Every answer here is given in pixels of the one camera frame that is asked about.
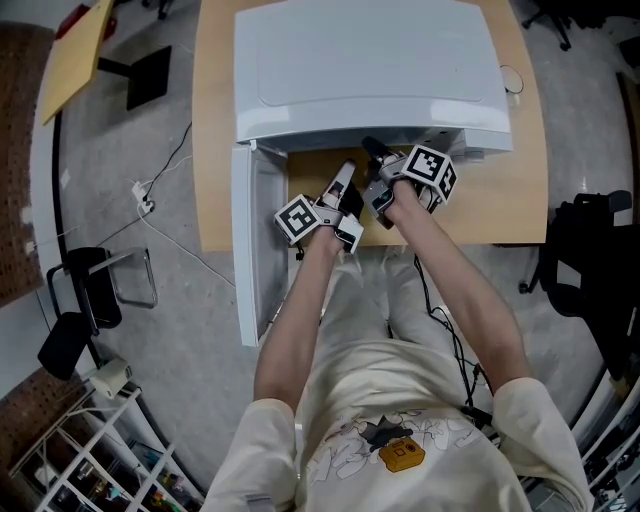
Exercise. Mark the small wooden side table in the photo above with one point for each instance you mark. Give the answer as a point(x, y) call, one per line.
point(75, 60)

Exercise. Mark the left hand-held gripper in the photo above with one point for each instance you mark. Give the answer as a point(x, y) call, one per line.
point(297, 220)

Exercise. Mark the black folding chair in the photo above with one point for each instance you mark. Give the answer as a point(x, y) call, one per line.
point(95, 295)

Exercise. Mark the white microwave oven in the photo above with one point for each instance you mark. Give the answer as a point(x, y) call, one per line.
point(370, 65)

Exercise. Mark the person's right forearm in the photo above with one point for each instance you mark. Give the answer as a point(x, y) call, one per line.
point(460, 300)

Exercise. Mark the person's left forearm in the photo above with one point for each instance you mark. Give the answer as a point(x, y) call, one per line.
point(295, 325)

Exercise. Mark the cream printed t-shirt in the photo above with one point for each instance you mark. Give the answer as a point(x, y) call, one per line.
point(360, 385)

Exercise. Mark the black power pack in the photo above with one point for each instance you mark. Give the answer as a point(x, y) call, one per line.
point(480, 417)

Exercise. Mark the white power strip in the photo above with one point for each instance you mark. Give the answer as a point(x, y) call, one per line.
point(140, 192)

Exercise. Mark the black office chair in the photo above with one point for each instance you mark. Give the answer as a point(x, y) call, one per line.
point(162, 7)
point(550, 10)
point(585, 260)

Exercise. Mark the red box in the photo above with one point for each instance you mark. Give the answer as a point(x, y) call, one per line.
point(70, 20)

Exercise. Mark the light trousers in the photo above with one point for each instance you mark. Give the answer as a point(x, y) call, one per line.
point(360, 300)

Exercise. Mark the white mug with dark rim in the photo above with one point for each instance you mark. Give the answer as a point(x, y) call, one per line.
point(511, 80)

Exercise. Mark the white shelf rack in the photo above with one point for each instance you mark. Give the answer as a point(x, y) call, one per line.
point(100, 435)

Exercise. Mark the white microwave door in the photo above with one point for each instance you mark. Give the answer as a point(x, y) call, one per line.
point(250, 250)

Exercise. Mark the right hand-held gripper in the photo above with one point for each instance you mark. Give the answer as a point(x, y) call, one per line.
point(425, 167)

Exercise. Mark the white adapter box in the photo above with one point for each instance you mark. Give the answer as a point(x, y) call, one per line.
point(110, 377)

